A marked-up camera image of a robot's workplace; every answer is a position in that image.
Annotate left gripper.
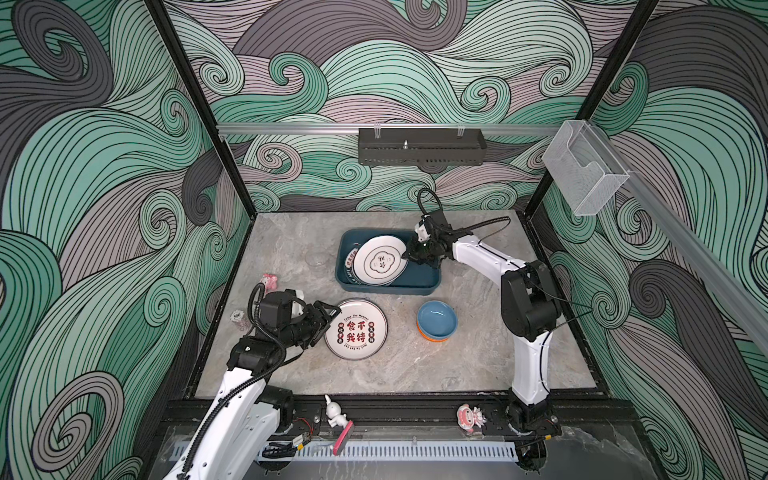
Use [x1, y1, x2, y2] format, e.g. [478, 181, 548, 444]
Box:
[279, 300, 340, 350]

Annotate white plate red circle characters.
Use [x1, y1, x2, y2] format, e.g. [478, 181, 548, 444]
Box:
[325, 299, 389, 361]

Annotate white plate teal lettered rim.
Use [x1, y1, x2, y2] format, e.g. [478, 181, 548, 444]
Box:
[344, 243, 361, 284]

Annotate white plate cloud outline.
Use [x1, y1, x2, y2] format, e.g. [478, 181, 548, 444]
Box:
[352, 235, 408, 286]

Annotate aluminium wall rail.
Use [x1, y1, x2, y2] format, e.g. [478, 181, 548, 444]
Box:
[216, 122, 560, 137]

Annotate black perforated wall tray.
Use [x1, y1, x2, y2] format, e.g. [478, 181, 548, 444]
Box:
[357, 129, 488, 169]

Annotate white rabbit figurine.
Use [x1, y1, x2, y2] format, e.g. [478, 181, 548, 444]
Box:
[324, 395, 349, 429]

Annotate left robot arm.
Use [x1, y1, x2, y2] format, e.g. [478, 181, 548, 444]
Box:
[165, 283, 341, 479]

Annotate clear acrylic wall box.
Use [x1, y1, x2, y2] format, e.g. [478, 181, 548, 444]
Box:
[542, 120, 629, 217]

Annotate clear drinking glass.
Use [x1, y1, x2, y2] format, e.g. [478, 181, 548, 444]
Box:
[304, 249, 330, 268]

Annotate white slotted cable duct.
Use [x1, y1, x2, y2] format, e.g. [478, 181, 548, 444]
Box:
[273, 441, 518, 463]

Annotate small pink toy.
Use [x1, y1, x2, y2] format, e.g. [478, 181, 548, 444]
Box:
[260, 273, 278, 293]

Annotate pink pig figurine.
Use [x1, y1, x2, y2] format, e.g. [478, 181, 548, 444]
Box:
[457, 404, 486, 435]

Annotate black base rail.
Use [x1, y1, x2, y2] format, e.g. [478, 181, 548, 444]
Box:
[160, 389, 639, 439]

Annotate orange bowl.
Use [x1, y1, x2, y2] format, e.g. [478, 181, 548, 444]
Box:
[417, 325, 455, 343]

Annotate teal plastic bin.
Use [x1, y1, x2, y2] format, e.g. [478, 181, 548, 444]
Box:
[335, 228, 441, 296]

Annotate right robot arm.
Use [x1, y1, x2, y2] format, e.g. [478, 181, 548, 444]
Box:
[403, 209, 562, 410]

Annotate blue bowl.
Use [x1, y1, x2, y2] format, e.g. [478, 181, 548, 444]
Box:
[417, 300, 458, 335]

